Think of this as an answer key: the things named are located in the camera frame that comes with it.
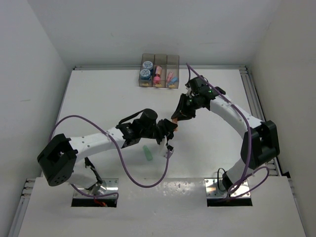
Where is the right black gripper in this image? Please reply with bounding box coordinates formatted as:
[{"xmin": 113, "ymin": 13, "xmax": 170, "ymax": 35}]
[{"xmin": 172, "ymin": 93, "xmax": 200, "ymax": 121}]

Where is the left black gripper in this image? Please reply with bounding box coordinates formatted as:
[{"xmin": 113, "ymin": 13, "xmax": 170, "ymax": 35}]
[{"xmin": 140, "ymin": 118, "xmax": 177, "ymax": 146}]

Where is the orange highlighter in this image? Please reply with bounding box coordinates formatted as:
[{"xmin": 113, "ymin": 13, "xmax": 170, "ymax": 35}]
[{"xmin": 171, "ymin": 118, "xmax": 178, "ymax": 131}]

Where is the green highlighter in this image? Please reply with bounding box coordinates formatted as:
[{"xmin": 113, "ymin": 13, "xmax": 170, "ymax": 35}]
[{"xmin": 142, "ymin": 145, "xmax": 153, "ymax": 161}]

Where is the blue highlighter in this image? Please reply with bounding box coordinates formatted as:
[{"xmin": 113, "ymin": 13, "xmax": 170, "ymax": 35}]
[{"xmin": 167, "ymin": 77, "xmax": 178, "ymax": 86}]

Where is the pink highlighter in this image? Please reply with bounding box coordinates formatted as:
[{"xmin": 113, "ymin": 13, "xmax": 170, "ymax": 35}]
[{"xmin": 166, "ymin": 71, "xmax": 173, "ymax": 82}]

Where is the pink capped marker tube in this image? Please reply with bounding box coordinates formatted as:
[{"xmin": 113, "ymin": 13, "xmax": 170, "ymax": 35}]
[{"xmin": 153, "ymin": 65, "xmax": 162, "ymax": 84}]

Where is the blue ink jar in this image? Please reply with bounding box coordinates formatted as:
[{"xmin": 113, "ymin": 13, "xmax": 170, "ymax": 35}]
[
  {"xmin": 142, "ymin": 61, "xmax": 154, "ymax": 72},
  {"xmin": 139, "ymin": 69, "xmax": 152, "ymax": 80}
]

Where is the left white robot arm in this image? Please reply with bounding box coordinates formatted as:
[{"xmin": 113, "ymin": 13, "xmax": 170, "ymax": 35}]
[{"xmin": 37, "ymin": 109, "xmax": 178, "ymax": 198}]

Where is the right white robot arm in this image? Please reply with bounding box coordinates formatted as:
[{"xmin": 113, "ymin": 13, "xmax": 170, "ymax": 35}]
[{"xmin": 171, "ymin": 76, "xmax": 280, "ymax": 193}]

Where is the right clear storage bin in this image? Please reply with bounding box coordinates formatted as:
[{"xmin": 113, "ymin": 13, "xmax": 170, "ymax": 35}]
[{"xmin": 166, "ymin": 55, "xmax": 179, "ymax": 89}]

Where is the clear storage bin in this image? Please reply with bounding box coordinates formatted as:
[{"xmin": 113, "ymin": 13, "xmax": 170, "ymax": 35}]
[
  {"xmin": 153, "ymin": 54, "xmax": 167, "ymax": 88},
  {"xmin": 166, "ymin": 55, "xmax": 179, "ymax": 89},
  {"xmin": 138, "ymin": 53, "xmax": 155, "ymax": 87}
]

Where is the middle clear storage bin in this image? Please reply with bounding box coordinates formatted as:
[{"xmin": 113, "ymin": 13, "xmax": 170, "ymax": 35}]
[{"xmin": 153, "ymin": 54, "xmax": 167, "ymax": 88}]

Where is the left clear storage bin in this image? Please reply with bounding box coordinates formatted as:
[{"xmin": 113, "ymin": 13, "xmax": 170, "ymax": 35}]
[{"xmin": 138, "ymin": 53, "xmax": 155, "ymax": 87}]

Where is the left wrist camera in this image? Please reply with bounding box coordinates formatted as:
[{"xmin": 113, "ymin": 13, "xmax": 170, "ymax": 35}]
[{"xmin": 158, "ymin": 139, "xmax": 174, "ymax": 158}]

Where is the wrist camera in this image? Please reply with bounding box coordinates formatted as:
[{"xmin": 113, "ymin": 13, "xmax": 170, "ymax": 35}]
[
  {"xmin": 185, "ymin": 84, "xmax": 194, "ymax": 98},
  {"xmin": 158, "ymin": 139, "xmax": 174, "ymax": 158}
]

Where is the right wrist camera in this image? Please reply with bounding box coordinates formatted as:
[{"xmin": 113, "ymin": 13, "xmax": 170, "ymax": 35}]
[{"xmin": 185, "ymin": 84, "xmax": 194, "ymax": 98}]

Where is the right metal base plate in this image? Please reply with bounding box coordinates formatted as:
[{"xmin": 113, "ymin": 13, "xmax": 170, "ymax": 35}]
[{"xmin": 204, "ymin": 178, "xmax": 251, "ymax": 200}]

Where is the metal base plate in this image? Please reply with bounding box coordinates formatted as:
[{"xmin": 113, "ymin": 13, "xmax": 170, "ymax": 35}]
[
  {"xmin": 204, "ymin": 178, "xmax": 251, "ymax": 200},
  {"xmin": 76, "ymin": 178, "xmax": 119, "ymax": 199}
]

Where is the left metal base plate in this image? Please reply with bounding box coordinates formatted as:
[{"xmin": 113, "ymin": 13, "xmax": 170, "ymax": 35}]
[{"xmin": 76, "ymin": 178, "xmax": 119, "ymax": 199}]

